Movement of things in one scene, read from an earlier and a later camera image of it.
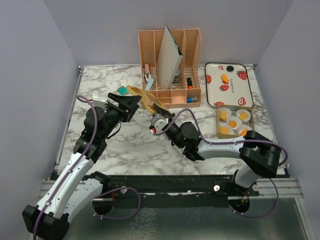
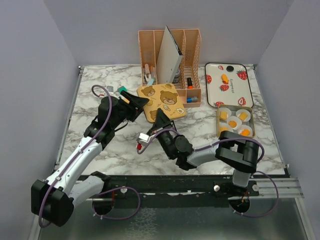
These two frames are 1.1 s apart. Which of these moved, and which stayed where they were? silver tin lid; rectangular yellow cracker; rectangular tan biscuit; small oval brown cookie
Moved: silver tin lid
Stayed: rectangular tan biscuit; small oval brown cookie; rectangular yellow cracker
